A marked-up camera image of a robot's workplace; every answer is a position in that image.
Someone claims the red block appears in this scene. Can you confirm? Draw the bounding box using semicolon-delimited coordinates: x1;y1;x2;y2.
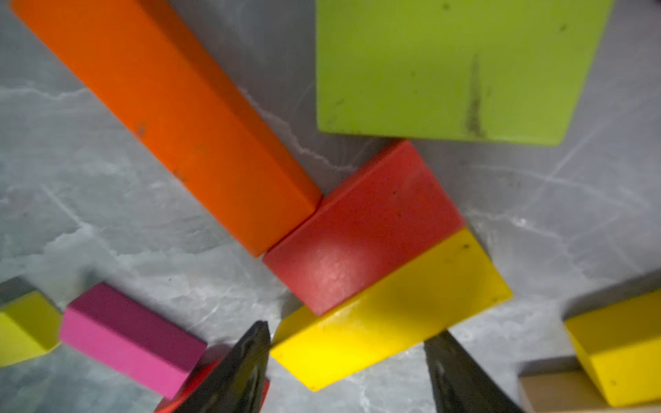
263;139;465;316
155;356;270;412

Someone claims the long yellow block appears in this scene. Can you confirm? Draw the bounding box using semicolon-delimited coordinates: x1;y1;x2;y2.
270;229;513;392

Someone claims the natural wood block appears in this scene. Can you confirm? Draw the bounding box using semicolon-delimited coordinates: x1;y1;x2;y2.
518;370;660;413

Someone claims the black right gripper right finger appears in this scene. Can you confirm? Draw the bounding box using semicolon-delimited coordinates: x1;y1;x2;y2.
423;330;522;412

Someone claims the lime green square block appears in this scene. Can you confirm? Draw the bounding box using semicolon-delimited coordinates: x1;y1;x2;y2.
315;0;614;146

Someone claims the magenta block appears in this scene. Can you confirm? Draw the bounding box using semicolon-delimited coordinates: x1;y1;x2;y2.
60;282;208;399

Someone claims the small lime green block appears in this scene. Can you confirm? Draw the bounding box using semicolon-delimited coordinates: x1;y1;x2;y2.
1;291;63;368

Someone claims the long orange block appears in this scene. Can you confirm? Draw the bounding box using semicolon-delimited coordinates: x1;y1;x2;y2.
11;1;322;256

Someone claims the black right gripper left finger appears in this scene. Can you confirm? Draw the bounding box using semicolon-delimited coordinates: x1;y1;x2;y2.
175;320;271;413

